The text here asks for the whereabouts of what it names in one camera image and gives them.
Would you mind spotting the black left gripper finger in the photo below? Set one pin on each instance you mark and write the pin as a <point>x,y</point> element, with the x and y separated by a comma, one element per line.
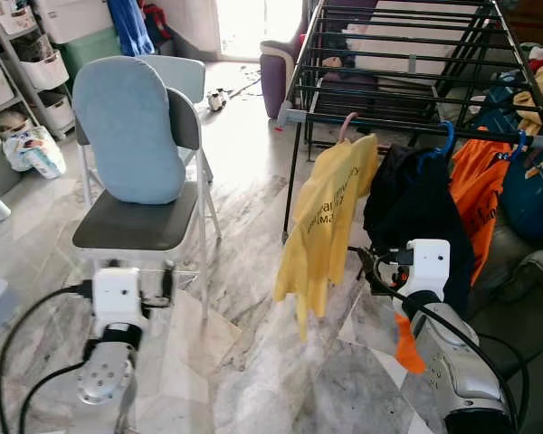
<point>168,280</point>

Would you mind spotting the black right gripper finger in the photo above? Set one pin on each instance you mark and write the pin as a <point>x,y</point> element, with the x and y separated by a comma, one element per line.
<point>360,256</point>

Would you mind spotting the pink plastic clothes hanger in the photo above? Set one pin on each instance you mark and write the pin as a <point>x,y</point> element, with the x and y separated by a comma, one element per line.
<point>345,125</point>

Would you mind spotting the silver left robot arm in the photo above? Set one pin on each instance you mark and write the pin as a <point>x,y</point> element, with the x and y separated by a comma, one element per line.
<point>109,375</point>

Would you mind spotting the blue plastic clothes hanger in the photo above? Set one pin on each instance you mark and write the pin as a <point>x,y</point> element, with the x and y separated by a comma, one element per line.
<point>523,143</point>
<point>449,136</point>

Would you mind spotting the grey seat folding chair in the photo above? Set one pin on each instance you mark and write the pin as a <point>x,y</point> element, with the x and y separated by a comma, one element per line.
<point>136,226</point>

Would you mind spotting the dark navy shirt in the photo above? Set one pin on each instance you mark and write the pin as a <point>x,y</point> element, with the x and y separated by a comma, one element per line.
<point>416,208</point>

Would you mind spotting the orange shirt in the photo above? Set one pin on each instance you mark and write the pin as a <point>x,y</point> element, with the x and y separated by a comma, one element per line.
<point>478,181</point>

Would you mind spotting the black metal drying rack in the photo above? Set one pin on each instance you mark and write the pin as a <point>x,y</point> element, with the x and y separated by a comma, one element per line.
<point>398,117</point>

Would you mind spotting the blue oblong cushion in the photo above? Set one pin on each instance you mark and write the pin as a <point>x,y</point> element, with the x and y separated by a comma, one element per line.
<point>127,127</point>

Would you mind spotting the plastic wrapped tissue pack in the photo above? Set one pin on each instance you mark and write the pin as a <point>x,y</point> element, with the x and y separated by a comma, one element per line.
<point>36,152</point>

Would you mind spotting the small metal cups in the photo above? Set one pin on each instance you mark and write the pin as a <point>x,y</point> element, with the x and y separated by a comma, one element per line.
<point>217,99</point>

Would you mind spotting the purple armchair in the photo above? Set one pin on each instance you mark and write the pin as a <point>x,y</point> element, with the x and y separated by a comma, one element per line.
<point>276,77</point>

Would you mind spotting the light blue folding chair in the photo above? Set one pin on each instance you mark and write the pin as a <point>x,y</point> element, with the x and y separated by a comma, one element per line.
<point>181,77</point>

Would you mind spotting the cream couch cushion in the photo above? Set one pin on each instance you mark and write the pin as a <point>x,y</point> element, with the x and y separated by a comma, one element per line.
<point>416,36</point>

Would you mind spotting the green plastic storage bin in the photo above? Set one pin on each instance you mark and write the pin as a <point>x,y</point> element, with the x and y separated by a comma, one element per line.
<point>90,50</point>

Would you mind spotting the grey shelf with white bins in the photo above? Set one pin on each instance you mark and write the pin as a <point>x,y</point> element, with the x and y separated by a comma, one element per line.
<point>27,81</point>

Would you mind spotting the blue hanging garment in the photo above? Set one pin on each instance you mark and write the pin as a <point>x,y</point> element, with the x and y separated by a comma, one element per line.
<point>128,27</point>

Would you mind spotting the red bag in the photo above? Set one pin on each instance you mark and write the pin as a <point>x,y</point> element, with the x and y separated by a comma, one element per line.
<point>156,20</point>

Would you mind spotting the white lidded storage box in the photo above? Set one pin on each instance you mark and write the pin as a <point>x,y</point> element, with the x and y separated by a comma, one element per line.
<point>72,18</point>

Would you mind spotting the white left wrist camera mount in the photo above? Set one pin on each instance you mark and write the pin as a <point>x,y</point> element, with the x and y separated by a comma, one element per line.
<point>118,294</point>

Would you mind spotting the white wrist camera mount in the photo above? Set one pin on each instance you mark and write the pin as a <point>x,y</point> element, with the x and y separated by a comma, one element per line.
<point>427,267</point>
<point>118,294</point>

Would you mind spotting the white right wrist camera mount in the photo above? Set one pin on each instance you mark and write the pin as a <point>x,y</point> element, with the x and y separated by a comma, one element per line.
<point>427,267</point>

